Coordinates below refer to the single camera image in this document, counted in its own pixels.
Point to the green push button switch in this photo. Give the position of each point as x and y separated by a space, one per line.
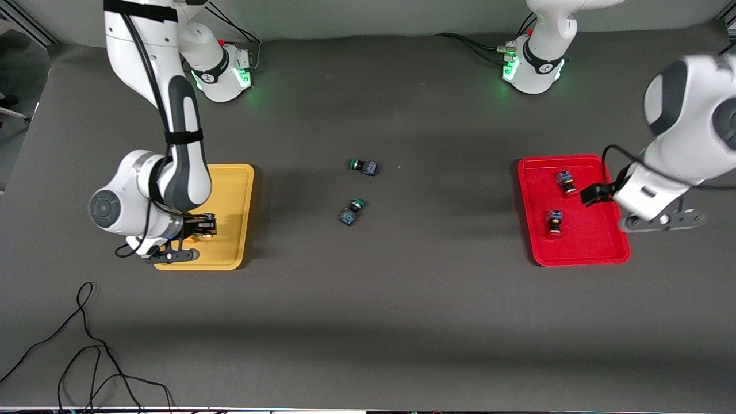
352 211
363 167

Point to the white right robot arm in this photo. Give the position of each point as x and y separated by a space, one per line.
172 115

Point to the yellow push button switch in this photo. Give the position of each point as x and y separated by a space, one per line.
204 230

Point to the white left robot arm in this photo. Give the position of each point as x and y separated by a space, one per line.
690 103

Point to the dark grey table mat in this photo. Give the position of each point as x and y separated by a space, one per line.
402 316

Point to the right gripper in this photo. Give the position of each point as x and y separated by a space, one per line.
194 226

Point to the yellow plastic tray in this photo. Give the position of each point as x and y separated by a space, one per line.
230 195

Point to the grey metal rail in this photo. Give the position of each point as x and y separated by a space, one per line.
29 29

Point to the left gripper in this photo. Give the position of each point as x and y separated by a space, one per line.
595 194

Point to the red plastic tray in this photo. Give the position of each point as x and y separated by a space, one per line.
586 241

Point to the red push button switch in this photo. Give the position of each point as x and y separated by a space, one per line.
555 223
566 181

